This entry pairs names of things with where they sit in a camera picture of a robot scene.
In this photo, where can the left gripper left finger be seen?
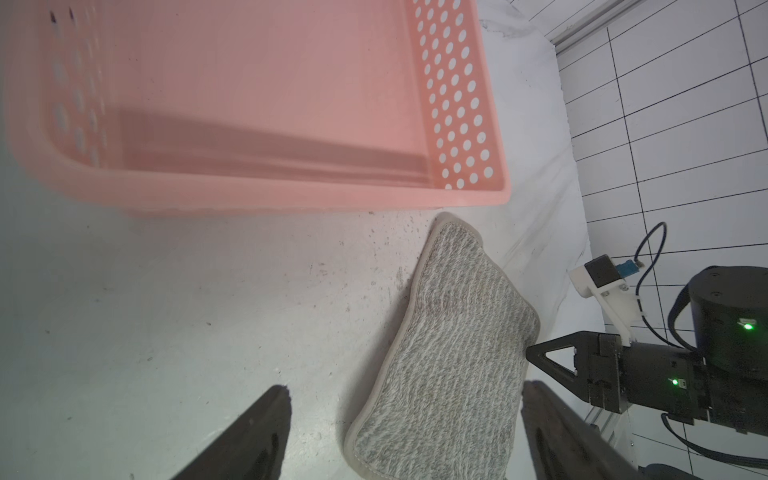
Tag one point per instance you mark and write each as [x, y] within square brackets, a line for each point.
[253, 446]

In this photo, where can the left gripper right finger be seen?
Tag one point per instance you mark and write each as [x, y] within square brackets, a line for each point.
[561, 444]

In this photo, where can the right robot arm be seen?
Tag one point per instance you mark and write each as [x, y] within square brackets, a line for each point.
[720, 378]

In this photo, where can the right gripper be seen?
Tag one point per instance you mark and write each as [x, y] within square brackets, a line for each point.
[600, 370]

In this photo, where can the pink plastic basket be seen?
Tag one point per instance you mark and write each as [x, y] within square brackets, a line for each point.
[235, 106]

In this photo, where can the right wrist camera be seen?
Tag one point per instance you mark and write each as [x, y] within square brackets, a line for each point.
[600, 279]

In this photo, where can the grey striped dishcloth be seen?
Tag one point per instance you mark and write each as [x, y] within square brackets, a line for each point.
[445, 401]

